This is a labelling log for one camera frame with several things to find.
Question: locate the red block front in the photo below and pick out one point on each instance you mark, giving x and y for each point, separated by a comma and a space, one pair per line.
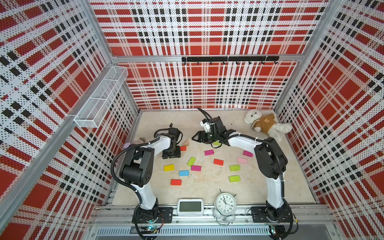
176, 182

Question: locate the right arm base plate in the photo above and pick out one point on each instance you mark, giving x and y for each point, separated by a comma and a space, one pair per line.
259, 215

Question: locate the light blue block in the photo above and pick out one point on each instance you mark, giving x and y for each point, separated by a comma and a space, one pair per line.
184, 173

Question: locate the white analog alarm clock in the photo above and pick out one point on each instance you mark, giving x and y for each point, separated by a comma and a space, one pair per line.
225, 207

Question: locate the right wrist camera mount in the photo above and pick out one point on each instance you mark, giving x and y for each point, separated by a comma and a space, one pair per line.
207, 125

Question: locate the white teddy bear brown shirt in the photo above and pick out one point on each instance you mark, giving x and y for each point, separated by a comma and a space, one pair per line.
266, 124

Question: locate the natural wood triangle block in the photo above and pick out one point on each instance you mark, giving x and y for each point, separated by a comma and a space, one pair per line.
186, 142

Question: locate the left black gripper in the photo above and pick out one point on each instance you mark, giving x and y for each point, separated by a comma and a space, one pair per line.
177, 154

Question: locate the magenta block lower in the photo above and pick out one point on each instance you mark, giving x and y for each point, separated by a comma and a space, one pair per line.
196, 168

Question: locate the magenta block centre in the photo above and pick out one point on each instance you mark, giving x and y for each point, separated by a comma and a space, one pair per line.
209, 152

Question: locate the white digital display device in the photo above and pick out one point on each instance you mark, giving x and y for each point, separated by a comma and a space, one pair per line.
190, 207

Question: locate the yellow rectangular block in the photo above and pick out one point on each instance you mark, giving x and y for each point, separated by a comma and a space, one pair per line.
168, 168

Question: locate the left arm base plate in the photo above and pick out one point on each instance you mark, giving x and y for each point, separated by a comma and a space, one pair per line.
157, 216

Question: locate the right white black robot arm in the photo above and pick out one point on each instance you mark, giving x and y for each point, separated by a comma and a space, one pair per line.
270, 158

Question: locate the pink block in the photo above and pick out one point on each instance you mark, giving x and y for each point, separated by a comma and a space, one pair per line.
242, 160

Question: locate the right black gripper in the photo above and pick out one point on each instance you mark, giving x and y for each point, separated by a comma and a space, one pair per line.
201, 137

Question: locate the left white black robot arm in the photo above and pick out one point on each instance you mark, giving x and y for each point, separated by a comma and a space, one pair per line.
133, 168

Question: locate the red block centre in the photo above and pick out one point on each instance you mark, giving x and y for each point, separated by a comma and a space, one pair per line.
218, 162

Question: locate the white wire mesh basket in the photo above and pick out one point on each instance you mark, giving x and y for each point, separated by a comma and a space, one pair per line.
102, 96

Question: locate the black hook rail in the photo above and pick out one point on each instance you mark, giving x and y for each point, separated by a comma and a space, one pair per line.
261, 59

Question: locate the magenta block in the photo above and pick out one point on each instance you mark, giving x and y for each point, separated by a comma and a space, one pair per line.
248, 154
196, 168
209, 152

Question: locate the magenta block right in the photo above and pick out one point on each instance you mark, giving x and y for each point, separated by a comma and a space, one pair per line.
248, 154

